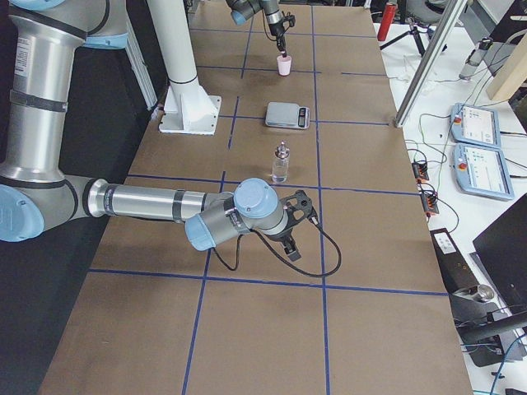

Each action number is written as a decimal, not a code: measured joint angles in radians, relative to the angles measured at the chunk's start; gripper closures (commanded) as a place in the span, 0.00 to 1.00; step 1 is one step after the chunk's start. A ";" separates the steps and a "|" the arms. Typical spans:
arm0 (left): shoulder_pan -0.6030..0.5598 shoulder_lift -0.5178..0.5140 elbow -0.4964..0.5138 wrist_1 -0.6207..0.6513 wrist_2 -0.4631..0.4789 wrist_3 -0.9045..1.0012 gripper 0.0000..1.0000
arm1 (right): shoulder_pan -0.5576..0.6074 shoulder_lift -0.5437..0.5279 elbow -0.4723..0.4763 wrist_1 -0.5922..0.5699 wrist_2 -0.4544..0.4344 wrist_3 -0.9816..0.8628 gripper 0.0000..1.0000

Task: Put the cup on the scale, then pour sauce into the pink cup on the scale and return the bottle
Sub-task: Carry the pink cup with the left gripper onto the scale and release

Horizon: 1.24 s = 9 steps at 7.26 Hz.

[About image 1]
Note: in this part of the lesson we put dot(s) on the orange connector block upper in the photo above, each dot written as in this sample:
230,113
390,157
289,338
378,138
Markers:
420,172

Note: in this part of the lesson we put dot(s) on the black camera tripod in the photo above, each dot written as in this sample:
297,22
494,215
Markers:
415,30

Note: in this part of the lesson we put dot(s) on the silver digital kitchen scale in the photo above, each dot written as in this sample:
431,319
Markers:
287,115

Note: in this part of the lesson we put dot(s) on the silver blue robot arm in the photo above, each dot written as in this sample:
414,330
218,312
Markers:
37,196
243,10

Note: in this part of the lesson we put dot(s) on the white pedestal column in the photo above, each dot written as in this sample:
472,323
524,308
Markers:
188,108

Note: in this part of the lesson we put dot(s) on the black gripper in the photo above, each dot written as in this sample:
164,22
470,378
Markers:
276,29
282,235

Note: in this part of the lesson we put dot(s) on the black computer monitor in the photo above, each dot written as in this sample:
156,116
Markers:
501,248

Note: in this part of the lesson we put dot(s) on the wooden beam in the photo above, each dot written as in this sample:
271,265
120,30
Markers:
510,77

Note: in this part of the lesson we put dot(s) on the orange connector block lower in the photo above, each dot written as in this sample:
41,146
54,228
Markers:
429,201

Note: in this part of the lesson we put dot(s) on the pink plastic cup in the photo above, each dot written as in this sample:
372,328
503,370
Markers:
284,65

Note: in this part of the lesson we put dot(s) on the red cylinder bottle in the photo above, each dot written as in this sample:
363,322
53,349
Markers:
386,20

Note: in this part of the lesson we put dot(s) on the orange connector block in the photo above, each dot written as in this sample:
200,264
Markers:
420,172
429,201

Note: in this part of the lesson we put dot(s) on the aluminium frame post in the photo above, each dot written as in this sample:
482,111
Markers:
450,16

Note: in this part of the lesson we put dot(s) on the lower blue teach pendant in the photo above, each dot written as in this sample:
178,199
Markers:
482,171

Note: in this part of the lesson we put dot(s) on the silver metal cup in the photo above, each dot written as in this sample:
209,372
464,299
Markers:
483,293

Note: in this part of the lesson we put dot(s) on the clear glass sauce bottle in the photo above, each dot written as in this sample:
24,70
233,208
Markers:
281,163

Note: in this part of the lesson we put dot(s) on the blue teach pendant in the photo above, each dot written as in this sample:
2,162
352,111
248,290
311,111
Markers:
475,125
482,171

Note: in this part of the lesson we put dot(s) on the black box with label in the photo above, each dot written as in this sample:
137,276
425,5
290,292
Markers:
456,274

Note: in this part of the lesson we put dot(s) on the upper blue teach pendant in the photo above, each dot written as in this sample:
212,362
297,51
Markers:
475,125

